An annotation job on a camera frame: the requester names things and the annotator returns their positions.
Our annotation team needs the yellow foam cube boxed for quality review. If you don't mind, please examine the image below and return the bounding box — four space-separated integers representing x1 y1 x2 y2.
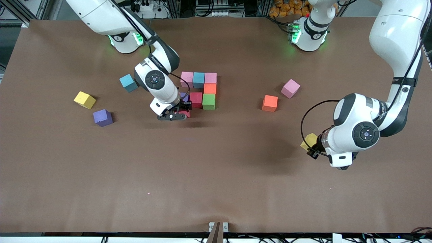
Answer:
74 91 97 110
300 133 318 151

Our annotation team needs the green foam cube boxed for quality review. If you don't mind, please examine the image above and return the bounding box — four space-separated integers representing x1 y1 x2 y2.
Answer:
202 93 216 110

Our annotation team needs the light blue foam cube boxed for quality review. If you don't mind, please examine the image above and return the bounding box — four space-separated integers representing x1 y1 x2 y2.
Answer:
119 74 138 92
193 72 206 89

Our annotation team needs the brown table cover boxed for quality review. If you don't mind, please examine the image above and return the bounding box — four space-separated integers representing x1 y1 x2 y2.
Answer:
0 16 432 234

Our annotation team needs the white power strip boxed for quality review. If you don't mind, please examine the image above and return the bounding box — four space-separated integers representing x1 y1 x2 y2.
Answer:
197 9 230 17
133 0 169 19

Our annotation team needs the pile of orange balls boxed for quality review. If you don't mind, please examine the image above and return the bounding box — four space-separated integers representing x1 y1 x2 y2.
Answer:
269 0 312 18

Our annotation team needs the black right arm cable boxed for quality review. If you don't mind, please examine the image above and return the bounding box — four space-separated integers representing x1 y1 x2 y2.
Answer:
111 0 191 102

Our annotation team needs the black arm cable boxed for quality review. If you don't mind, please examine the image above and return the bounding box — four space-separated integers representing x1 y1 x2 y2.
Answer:
111 0 191 102
300 20 432 157

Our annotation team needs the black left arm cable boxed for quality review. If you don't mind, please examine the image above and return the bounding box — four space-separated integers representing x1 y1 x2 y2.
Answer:
300 20 432 157

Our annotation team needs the aluminium frame post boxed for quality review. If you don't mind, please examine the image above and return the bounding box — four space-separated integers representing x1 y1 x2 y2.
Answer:
169 0 181 18
256 0 270 17

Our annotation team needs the metal bracket with brown bar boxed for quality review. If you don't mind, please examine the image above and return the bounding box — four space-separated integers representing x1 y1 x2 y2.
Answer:
207 221 229 243

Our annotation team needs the white table side rail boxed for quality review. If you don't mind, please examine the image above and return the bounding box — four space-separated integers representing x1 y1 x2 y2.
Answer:
422 42 432 71

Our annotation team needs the aluminium frame beam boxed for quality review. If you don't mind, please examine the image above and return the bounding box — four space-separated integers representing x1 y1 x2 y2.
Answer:
0 0 51 28

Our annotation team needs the white table edge rail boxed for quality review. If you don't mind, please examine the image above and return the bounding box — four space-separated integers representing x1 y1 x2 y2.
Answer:
0 236 432 243

